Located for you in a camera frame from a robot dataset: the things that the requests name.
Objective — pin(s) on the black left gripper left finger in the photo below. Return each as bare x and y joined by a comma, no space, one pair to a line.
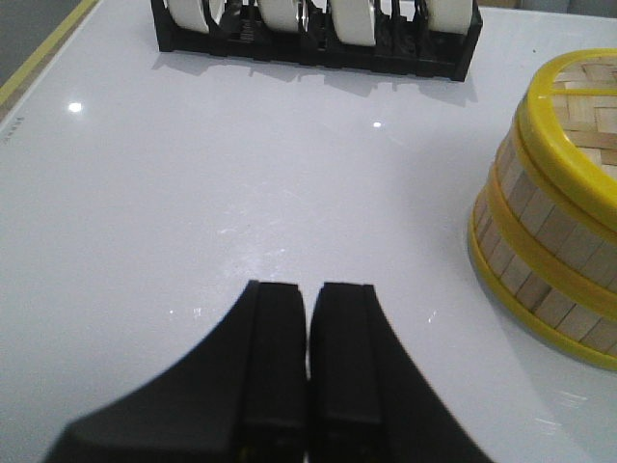
239,396

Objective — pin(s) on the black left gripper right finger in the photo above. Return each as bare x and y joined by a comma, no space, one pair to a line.
368,401

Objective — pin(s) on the bamboo steamer tier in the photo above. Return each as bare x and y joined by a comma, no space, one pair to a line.
550,224
554,300

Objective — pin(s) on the woven bamboo steamer lid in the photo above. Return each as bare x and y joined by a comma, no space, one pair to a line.
567,120

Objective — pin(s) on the black bowl rack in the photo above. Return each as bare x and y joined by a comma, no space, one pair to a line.
403,45

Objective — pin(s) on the white bowl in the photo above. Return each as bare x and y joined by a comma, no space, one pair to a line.
354,21
280,15
189,15
449,16

